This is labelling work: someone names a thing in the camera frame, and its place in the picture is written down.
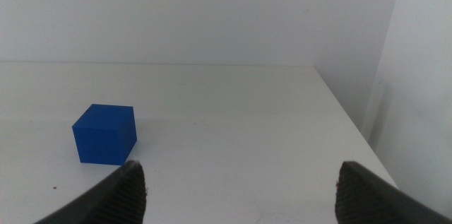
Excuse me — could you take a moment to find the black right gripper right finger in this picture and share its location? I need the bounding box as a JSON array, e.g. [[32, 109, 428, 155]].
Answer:
[[334, 160, 452, 224]]

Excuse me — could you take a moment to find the blue cube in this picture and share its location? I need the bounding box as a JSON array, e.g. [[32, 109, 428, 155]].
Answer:
[[71, 103, 138, 166]]

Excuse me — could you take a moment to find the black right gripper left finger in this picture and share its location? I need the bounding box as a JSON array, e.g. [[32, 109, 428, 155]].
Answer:
[[33, 160, 147, 224]]

